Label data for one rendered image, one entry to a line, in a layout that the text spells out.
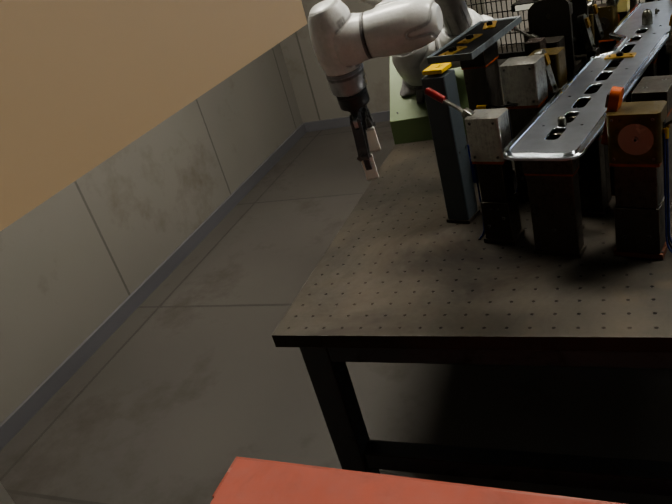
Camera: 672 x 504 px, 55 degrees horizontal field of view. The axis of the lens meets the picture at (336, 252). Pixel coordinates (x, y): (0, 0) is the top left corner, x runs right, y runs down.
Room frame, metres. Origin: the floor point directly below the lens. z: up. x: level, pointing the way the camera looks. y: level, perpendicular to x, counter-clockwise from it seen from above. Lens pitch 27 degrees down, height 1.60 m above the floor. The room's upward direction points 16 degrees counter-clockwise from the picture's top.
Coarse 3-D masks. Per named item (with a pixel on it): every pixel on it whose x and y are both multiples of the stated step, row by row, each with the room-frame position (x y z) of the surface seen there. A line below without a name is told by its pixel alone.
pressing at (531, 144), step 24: (624, 24) 2.19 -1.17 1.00; (648, 48) 1.86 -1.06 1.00; (576, 72) 1.83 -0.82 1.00; (600, 72) 1.78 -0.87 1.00; (624, 72) 1.72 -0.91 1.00; (576, 96) 1.64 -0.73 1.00; (600, 96) 1.59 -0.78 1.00; (624, 96) 1.56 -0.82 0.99; (552, 120) 1.52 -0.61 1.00; (576, 120) 1.48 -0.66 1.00; (600, 120) 1.44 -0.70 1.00; (528, 144) 1.42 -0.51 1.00; (552, 144) 1.38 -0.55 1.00; (576, 144) 1.34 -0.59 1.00
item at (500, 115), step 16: (480, 112) 1.56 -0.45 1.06; (496, 112) 1.53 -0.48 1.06; (480, 128) 1.52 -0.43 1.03; (496, 128) 1.49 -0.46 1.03; (480, 144) 1.52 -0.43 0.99; (496, 144) 1.50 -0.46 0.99; (480, 160) 1.53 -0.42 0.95; (496, 160) 1.50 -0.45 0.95; (480, 176) 1.54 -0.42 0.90; (496, 176) 1.51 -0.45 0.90; (496, 192) 1.52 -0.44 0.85; (512, 192) 1.53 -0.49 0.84; (496, 208) 1.52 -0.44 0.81; (512, 208) 1.51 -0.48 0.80; (496, 224) 1.52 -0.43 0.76; (512, 224) 1.50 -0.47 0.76; (496, 240) 1.52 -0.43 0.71; (512, 240) 1.50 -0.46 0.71
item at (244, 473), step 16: (240, 464) 0.88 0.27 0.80; (256, 464) 0.86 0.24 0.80; (272, 464) 0.85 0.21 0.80; (288, 464) 0.85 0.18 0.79; (224, 480) 0.85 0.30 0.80; (240, 480) 0.84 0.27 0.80; (256, 480) 0.83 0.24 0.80; (272, 480) 0.82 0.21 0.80; (288, 480) 0.81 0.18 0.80; (304, 480) 0.80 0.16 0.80; (320, 480) 0.79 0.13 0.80; (336, 480) 0.78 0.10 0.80; (352, 480) 0.77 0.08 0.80; (368, 480) 0.76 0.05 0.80; (384, 480) 0.75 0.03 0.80; (400, 480) 0.74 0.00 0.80; (416, 480) 0.73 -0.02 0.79; (432, 480) 0.73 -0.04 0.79; (224, 496) 0.81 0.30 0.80; (240, 496) 0.80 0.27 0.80; (256, 496) 0.79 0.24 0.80; (272, 496) 0.78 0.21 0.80; (288, 496) 0.77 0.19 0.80; (304, 496) 0.76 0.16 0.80; (320, 496) 0.75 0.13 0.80; (336, 496) 0.74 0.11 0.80; (352, 496) 0.74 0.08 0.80; (368, 496) 0.73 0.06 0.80; (384, 496) 0.72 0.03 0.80; (400, 496) 0.71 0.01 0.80; (416, 496) 0.70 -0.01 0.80; (432, 496) 0.69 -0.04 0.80; (448, 496) 0.68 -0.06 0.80; (464, 496) 0.68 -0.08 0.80; (480, 496) 0.67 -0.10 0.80; (496, 496) 0.66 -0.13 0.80; (512, 496) 0.65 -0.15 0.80; (528, 496) 0.64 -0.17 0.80; (544, 496) 0.64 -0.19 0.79; (560, 496) 0.63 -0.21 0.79
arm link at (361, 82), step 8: (352, 72) 1.49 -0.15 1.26; (360, 72) 1.50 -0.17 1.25; (328, 80) 1.53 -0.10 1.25; (336, 80) 1.50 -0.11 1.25; (344, 80) 1.49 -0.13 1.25; (352, 80) 1.49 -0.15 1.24; (360, 80) 1.50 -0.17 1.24; (336, 88) 1.51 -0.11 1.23; (344, 88) 1.50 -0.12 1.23; (352, 88) 1.50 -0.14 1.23; (360, 88) 1.50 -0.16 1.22; (336, 96) 1.52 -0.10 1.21; (344, 96) 1.50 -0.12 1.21
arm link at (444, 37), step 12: (444, 0) 2.11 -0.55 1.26; (456, 0) 2.14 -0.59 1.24; (444, 12) 2.17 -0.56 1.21; (456, 12) 2.17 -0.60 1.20; (468, 12) 2.24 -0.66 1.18; (444, 24) 2.23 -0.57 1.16; (456, 24) 2.22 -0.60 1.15; (468, 24) 2.25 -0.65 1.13; (444, 36) 2.30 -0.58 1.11; (456, 36) 2.27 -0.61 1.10
